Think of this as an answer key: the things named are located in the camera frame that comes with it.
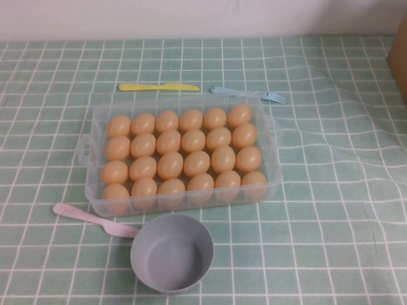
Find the tan plastic egg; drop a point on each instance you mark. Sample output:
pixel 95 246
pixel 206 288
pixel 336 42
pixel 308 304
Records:
pixel 171 192
pixel 254 184
pixel 196 163
pixel 115 172
pixel 240 115
pixel 215 117
pixel 144 190
pixel 167 121
pixel 227 184
pixel 244 135
pixel 117 148
pixel 248 159
pixel 118 126
pixel 143 145
pixel 143 124
pixel 115 197
pixel 143 169
pixel 223 159
pixel 200 187
pixel 218 138
pixel 170 165
pixel 193 140
pixel 168 142
pixel 190 120

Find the clear plastic egg box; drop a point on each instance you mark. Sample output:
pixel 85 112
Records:
pixel 273 149

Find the brown cardboard box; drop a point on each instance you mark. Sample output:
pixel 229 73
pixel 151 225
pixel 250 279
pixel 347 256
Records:
pixel 399 63

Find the yellow plastic knife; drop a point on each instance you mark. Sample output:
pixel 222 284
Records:
pixel 143 87

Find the blue plastic fork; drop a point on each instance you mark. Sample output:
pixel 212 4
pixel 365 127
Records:
pixel 273 96

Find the grey-blue round bowl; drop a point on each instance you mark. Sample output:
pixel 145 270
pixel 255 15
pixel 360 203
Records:
pixel 171 254

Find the green checked tablecloth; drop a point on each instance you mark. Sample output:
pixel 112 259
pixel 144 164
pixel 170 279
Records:
pixel 334 222

